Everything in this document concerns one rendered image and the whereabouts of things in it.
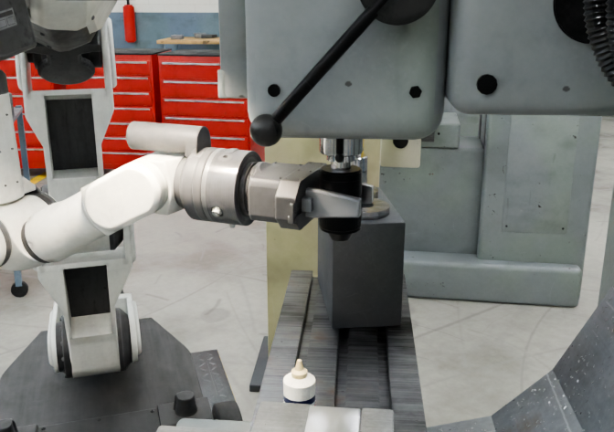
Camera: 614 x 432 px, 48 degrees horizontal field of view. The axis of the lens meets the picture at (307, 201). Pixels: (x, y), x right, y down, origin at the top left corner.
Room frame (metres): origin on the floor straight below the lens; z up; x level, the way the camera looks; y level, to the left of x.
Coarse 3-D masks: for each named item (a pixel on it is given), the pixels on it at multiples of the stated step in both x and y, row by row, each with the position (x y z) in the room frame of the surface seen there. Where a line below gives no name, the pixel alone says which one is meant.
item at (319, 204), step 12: (312, 192) 0.72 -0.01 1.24; (324, 192) 0.72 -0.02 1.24; (312, 204) 0.72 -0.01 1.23; (324, 204) 0.72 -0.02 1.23; (336, 204) 0.71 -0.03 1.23; (348, 204) 0.71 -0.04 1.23; (360, 204) 0.71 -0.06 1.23; (312, 216) 0.72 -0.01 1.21; (324, 216) 0.72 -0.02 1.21; (336, 216) 0.71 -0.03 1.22; (348, 216) 0.71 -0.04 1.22
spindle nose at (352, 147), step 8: (320, 144) 0.74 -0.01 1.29; (328, 144) 0.73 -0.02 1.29; (344, 144) 0.72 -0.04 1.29; (352, 144) 0.72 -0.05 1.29; (360, 144) 0.73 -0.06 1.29; (320, 152) 0.74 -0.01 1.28; (328, 152) 0.73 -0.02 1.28; (344, 152) 0.72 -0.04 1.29; (352, 152) 0.72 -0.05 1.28; (360, 152) 0.73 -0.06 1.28
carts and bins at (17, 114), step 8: (16, 112) 3.74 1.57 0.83; (24, 128) 3.94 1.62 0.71; (24, 136) 3.91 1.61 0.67; (24, 144) 3.91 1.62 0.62; (24, 152) 3.91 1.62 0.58; (24, 160) 3.91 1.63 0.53; (24, 168) 3.91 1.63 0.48; (24, 176) 3.91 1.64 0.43; (16, 272) 3.18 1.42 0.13; (16, 280) 3.17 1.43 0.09; (16, 288) 3.18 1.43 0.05; (24, 288) 3.18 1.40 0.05; (16, 296) 3.17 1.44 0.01
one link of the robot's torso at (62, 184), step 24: (24, 72) 1.27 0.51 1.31; (24, 96) 1.26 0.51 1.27; (48, 96) 1.28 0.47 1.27; (72, 96) 1.30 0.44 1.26; (96, 96) 1.30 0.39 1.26; (48, 120) 1.31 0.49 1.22; (72, 120) 1.32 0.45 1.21; (96, 120) 1.29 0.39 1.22; (48, 144) 1.27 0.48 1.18; (72, 144) 1.32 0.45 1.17; (96, 144) 1.29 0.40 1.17; (48, 168) 1.26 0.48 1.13; (72, 168) 1.33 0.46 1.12; (96, 168) 1.33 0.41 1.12; (48, 192) 1.26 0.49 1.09; (72, 192) 1.27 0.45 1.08; (96, 240) 1.28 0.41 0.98; (120, 240) 1.32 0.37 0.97
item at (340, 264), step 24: (384, 216) 1.10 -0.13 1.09; (360, 240) 1.07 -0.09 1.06; (384, 240) 1.07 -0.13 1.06; (336, 264) 1.06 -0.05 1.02; (360, 264) 1.07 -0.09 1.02; (384, 264) 1.07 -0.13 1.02; (336, 288) 1.06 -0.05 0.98; (360, 288) 1.07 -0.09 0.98; (384, 288) 1.07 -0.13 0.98; (336, 312) 1.06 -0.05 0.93; (360, 312) 1.07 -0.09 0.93; (384, 312) 1.07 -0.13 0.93
